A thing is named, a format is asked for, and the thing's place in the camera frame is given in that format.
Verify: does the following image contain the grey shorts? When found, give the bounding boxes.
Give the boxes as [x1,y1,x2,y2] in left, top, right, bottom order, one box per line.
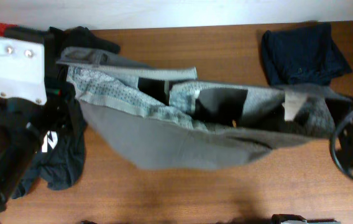
[58,47,352,170]

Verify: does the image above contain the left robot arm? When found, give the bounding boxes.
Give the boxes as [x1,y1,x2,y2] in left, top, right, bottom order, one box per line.
[0,26,80,212]

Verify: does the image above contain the black printed t-shirt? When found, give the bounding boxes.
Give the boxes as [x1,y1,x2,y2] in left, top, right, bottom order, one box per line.
[12,26,121,199]

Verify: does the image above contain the navy blue folded garment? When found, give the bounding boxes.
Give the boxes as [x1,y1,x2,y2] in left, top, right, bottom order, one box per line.
[261,23,352,86]

